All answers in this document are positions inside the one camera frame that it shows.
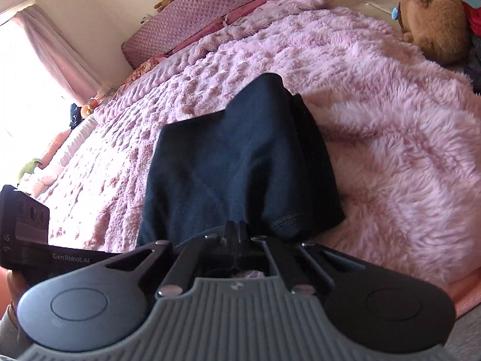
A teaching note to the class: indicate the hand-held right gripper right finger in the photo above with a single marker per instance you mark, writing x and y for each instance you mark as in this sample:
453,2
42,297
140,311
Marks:
278,263

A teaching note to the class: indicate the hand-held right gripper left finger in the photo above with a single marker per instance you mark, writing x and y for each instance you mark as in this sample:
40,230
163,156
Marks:
188,267

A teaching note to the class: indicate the black pants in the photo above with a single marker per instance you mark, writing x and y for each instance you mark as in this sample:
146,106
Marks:
233,158

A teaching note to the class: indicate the person's left hand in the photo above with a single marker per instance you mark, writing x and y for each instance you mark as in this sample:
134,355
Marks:
15,289

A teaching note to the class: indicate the green plush toy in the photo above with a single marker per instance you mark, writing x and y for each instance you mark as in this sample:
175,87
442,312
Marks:
28,168

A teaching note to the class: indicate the orange plush toy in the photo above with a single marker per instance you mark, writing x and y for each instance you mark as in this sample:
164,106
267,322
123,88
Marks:
89,108

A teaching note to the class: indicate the pink fluffy blanket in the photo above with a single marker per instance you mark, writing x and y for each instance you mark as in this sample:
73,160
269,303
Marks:
375,139

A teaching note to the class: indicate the pink curtain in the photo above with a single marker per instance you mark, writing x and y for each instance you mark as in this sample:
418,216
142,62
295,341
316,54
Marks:
60,52

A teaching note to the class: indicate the pink quilted headboard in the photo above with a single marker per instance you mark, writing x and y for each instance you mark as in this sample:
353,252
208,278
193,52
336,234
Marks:
210,11

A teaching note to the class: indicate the small brown plush toy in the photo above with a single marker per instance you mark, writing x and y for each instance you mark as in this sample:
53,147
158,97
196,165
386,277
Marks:
167,0

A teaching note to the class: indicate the brown teddy bear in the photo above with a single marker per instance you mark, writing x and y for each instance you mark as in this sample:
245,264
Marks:
436,18

